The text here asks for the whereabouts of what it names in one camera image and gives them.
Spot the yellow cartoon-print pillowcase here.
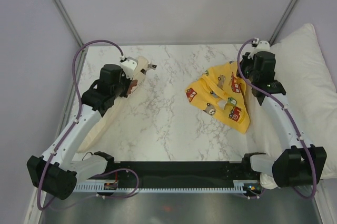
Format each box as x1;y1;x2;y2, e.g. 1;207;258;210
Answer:
185;61;250;134

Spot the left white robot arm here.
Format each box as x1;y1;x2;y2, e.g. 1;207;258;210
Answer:
27;58;157;200

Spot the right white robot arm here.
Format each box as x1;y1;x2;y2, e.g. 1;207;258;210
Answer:
236;51;327;188

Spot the large white pillow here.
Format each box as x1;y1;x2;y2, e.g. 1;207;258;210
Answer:
246;23;336;179

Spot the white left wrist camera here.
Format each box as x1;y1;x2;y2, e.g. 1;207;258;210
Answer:
120;57;138;79

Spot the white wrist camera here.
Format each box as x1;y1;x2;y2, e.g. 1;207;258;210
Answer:
120;57;138;79
252;38;270;53

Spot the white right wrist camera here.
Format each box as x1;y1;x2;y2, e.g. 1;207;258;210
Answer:
252;38;270;53

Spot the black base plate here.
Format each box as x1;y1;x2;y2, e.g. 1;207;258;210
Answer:
105;161;260;188

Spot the right aluminium frame post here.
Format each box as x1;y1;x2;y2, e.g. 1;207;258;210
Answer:
269;0;300;45

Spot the aluminium frame post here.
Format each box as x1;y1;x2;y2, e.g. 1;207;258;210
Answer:
269;0;300;45
36;0;87;51

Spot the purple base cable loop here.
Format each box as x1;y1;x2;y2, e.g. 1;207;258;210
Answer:
96;168;140;199

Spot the white slotted cable duct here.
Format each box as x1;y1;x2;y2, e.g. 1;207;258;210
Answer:
73;180;261;193

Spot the left aluminium frame post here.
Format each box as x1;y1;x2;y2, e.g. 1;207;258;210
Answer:
36;0;87;51

